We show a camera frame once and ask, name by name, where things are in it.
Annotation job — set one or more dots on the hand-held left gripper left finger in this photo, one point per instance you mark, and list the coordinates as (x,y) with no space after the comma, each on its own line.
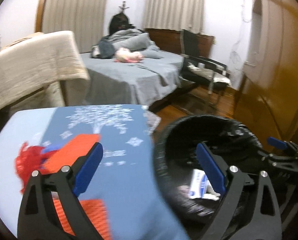
(89,167)

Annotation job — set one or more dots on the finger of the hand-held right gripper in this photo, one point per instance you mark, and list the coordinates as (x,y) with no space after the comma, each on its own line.
(276,143)

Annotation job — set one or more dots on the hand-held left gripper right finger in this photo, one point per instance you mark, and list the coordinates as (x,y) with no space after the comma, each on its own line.
(211,170)

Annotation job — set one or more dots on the orange ribbed cloth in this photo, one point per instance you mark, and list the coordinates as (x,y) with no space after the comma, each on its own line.
(94,215)
(71,150)

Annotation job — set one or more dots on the black trash bin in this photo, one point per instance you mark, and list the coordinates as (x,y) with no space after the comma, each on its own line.
(169,155)

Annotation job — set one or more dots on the white cardboard box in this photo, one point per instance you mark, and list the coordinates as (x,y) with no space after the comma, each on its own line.
(197,182)

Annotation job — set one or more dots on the white crumpled tissue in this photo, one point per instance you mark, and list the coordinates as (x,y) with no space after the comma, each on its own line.
(211,195)

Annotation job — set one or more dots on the blue tree-print tablecloth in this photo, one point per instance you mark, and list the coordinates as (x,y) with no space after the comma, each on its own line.
(129,180)

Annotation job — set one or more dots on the wooden wardrobe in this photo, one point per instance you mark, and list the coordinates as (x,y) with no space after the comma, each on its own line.
(276,67)

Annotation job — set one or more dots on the silver cushion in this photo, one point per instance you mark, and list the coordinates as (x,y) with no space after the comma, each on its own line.
(214,76)

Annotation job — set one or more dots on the bed with grey sheet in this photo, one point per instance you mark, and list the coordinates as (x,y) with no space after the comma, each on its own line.
(129,80)

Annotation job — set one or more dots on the beige towel covered chair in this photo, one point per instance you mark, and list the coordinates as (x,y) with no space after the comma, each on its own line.
(26,67)

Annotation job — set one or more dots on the dark folded clothes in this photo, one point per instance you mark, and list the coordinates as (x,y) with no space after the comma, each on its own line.
(106,50)

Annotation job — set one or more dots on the pink plush toy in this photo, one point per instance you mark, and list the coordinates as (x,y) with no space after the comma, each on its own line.
(129,55)

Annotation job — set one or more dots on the black cantilever chair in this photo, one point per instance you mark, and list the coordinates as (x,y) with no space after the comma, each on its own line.
(189,42)

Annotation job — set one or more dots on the grey duvet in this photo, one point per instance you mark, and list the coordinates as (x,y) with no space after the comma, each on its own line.
(136,40)

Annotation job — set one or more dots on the wooden headboard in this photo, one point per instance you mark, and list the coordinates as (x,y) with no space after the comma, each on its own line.
(164,40)

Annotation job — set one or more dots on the black coat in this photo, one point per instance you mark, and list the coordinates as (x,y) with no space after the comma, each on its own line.
(121,23)

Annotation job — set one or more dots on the beige curtain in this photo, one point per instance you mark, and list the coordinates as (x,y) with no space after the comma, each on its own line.
(74,10)
(174,5)

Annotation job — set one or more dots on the coat rack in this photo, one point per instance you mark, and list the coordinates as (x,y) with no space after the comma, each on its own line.
(124,7)

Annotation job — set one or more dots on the wooden window frame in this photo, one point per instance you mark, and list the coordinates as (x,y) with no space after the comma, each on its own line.
(40,10)

